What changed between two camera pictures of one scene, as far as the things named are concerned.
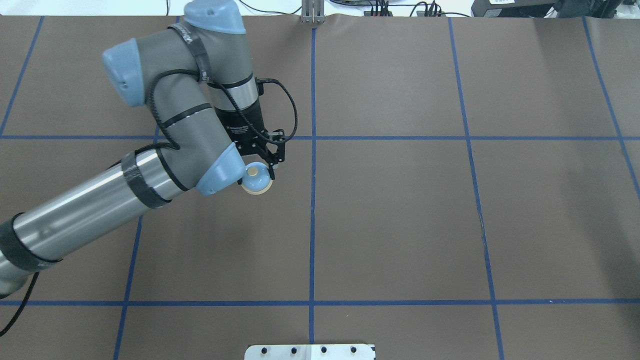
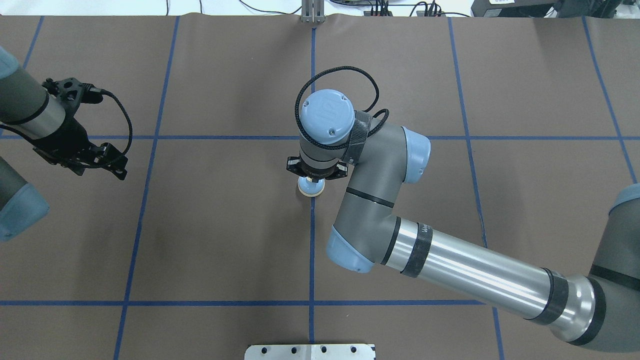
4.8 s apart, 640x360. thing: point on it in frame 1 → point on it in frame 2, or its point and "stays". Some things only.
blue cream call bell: [257, 179] → [310, 188]
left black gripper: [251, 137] → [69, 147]
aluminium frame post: [312, 11] stays
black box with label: [514, 8] stays
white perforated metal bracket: [310, 352] stays
